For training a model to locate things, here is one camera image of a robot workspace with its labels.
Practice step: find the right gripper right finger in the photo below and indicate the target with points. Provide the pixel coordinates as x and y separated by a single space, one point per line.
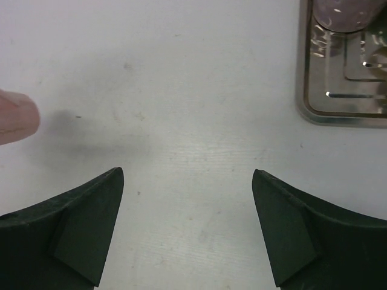
314 244

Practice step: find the metal tray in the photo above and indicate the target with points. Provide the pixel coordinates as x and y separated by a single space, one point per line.
341 77

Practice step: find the pink mug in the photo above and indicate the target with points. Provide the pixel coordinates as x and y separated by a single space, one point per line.
20 117

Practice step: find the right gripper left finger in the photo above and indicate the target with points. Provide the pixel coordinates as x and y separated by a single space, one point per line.
62 242

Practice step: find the lilac mug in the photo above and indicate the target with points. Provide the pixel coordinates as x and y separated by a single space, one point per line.
346 16

